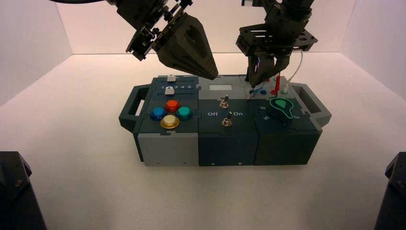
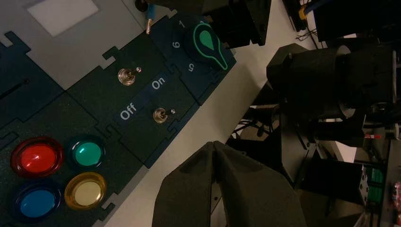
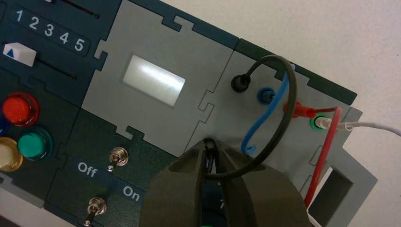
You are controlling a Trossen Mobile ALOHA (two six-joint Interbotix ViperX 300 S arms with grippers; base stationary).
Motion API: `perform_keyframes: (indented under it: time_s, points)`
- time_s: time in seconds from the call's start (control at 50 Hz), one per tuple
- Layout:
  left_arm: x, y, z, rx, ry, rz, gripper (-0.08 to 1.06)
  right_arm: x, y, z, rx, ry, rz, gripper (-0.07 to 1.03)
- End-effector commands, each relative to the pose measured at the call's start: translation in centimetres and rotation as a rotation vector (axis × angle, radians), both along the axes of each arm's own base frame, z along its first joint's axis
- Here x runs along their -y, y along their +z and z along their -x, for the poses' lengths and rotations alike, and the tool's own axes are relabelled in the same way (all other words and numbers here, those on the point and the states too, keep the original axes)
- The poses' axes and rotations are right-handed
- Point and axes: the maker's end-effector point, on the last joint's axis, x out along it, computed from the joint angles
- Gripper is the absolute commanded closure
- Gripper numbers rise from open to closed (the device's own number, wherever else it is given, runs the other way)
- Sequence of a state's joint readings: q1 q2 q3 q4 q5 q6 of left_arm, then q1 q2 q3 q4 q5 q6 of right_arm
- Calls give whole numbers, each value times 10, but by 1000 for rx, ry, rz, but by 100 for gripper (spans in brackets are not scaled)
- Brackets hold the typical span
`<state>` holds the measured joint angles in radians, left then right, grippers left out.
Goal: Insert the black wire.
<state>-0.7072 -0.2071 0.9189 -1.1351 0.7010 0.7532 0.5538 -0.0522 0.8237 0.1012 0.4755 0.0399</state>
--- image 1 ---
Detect grey display screen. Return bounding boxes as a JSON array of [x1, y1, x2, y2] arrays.
[[209, 84, 234, 92]]

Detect blue banana plug wire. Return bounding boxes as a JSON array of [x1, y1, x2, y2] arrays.
[[247, 83, 267, 100]]

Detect black green rotary knob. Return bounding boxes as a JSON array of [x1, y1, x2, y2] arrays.
[[266, 97, 303, 127]]

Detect teal push button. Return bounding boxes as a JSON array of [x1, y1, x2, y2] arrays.
[[175, 106, 193, 121]]

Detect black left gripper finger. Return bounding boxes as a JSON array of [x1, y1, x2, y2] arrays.
[[157, 15, 216, 81], [185, 13, 219, 80]]

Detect red push button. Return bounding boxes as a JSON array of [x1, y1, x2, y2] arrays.
[[165, 99, 180, 113]]

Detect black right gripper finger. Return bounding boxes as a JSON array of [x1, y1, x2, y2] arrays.
[[248, 56, 274, 87], [260, 56, 291, 84]]

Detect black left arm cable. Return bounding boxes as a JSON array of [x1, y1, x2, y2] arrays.
[[47, 0, 110, 4]]

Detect red banana plug wire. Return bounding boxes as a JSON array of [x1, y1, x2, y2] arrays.
[[270, 73, 282, 96]]

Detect grey and teal control box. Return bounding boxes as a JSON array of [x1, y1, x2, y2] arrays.
[[118, 74, 332, 167]]

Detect black banana plug wire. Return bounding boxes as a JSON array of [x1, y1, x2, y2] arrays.
[[245, 58, 255, 94]]

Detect white banana plug wire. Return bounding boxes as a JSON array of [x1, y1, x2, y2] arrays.
[[281, 50, 304, 94]]

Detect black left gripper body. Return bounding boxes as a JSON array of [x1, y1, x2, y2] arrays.
[[108, 0, 194, 61]]

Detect blue push button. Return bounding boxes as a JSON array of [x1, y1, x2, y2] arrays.
[[149, 107, 167, 122]]

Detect yellow push button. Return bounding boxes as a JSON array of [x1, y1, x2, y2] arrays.
[[160, 115, 180, 130]]

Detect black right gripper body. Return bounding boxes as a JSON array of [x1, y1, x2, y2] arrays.
[[236, 0, 318, 58]]

